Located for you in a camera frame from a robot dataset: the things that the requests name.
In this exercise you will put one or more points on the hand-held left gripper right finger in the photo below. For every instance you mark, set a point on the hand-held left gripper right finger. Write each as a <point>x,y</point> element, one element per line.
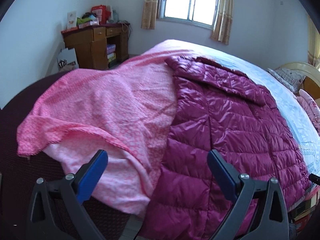
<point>222,177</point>

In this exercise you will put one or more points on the brown wooden desk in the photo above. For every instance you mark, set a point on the brown wooden desk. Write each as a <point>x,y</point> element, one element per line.
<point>92,50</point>

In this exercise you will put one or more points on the green cloth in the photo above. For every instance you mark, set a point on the green cloth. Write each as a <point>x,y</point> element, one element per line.
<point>83,20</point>

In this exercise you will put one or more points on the beige wooden bed headboard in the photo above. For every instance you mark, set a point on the beige wooden bed headboard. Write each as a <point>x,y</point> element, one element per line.
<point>302,67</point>

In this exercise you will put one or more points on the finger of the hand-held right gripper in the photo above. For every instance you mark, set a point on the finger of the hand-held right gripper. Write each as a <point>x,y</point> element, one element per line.
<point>315,178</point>

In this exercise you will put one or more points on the pink folded quilt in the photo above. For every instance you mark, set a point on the pink folded quilt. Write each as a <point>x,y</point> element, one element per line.
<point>310,107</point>

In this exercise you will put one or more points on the sliding glass window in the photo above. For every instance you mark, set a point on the sliding glass window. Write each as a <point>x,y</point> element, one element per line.
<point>190,0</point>

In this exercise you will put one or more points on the pink tissue pack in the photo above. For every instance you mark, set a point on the pink tissue pack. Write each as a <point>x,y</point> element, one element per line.
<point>87,24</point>

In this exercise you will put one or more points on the stack of colourful boxes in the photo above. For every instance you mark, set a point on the stack of colourful boxes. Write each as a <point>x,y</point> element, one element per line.
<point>111,52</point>

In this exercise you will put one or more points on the yellow side curtain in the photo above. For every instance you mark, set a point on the yellow side curtain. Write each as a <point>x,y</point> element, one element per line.
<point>313,45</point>

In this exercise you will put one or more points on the white printed card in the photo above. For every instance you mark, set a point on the white printed card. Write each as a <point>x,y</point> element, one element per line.
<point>71,20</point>

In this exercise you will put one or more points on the white paper bag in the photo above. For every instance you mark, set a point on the white paper bag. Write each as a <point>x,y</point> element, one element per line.
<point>67,60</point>

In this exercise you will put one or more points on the teal plastic bottle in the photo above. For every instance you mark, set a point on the teal plastic bottle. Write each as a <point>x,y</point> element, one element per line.
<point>115,15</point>

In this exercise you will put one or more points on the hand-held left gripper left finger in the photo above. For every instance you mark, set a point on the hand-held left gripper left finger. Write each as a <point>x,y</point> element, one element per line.
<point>92,175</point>

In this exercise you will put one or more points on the beige floral curtain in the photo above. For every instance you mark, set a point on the beige floral curtain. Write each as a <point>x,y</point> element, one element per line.
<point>222,17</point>
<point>149,7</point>

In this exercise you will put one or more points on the grey patterned pillow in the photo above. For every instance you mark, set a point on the grey patterned pillow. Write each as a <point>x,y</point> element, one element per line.
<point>287,78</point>

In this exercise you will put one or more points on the pink patterned bed sheet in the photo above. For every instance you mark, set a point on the pink patterned bed sheet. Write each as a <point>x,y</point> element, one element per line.
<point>112,110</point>

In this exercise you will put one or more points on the magenta puffer jacket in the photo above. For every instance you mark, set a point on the magenta puffer jacket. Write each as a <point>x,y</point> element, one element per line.
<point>225,142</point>

